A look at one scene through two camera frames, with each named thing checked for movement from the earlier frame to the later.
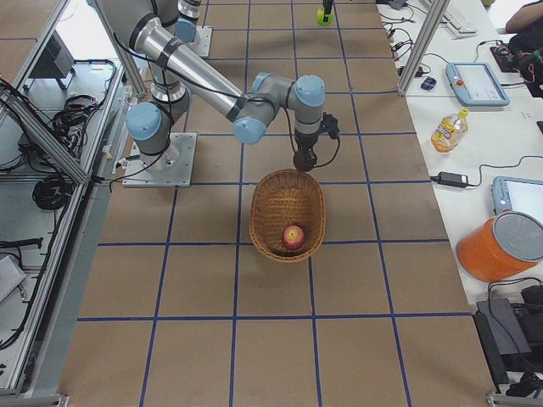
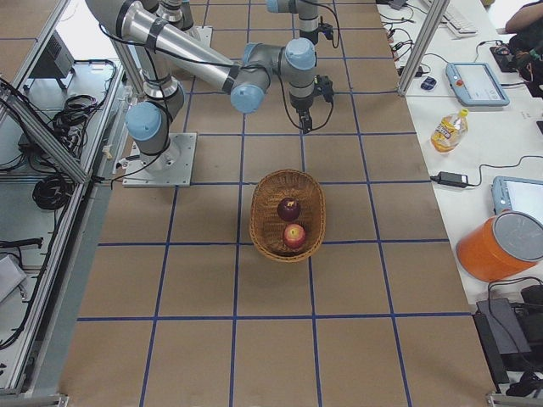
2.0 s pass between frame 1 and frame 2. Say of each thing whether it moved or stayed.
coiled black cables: stayed
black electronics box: stayed
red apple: stayed
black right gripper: moved
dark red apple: moved
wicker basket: stayed
